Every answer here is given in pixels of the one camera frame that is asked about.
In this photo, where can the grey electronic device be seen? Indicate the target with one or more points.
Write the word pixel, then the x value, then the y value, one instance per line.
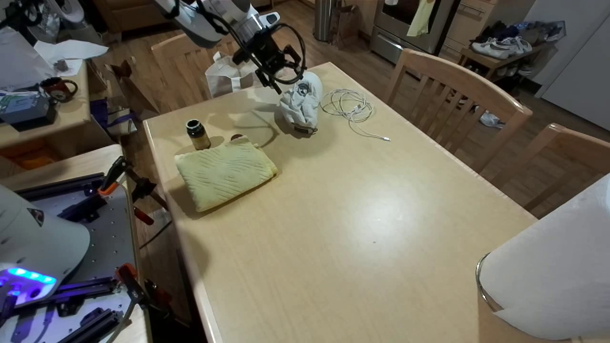
pixel 24 108

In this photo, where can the brown paper bag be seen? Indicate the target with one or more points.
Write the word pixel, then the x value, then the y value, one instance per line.
pixel 345 26

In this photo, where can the stainless steel trash can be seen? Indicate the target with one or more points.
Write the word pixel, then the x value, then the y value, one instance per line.
pixel 324 20

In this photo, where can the orange black clamp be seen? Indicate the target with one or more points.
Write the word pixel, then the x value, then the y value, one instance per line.
pixel 114 174
pixel 133 283

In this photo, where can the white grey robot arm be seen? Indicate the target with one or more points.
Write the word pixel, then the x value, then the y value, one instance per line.
pixel 190 16

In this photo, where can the stainless steel appliance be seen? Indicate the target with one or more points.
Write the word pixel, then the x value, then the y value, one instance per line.
pixel 392 31

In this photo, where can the small brown bottle black neck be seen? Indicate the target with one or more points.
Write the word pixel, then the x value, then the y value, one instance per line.
pixel 198 134

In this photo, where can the white sneakers pair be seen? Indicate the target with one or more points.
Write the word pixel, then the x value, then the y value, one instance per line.
pixel 501 47

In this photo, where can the wooden chair with slatted back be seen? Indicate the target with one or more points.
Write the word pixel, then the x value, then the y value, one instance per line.
pixel 444 69

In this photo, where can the wooden chair with curved back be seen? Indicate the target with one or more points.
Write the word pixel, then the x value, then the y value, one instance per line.
pixel 571 144

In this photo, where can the yellow hanging cloth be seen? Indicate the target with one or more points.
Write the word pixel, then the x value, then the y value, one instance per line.
pixel 419 18

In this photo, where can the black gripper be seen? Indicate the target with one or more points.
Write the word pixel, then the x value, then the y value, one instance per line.
pixel 266 50

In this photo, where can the black metal rail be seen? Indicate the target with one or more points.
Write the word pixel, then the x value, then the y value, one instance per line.
pixel 57 186

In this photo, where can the white plastic bag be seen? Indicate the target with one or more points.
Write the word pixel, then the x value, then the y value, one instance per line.
pixel 221 79

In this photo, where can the black red round mug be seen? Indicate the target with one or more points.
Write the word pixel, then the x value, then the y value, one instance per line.
pixel 57 90

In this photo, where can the yellow folded towel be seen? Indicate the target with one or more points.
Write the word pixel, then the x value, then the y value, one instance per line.
pixel 221 174

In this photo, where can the white paper sheet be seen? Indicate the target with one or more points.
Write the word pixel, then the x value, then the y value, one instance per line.
pixel 68 52

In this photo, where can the large white rounded object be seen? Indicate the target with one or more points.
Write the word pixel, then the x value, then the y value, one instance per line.
pixel 558 268

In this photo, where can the white refrigerator door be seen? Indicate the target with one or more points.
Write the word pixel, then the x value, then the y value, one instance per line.
pixel 577 58

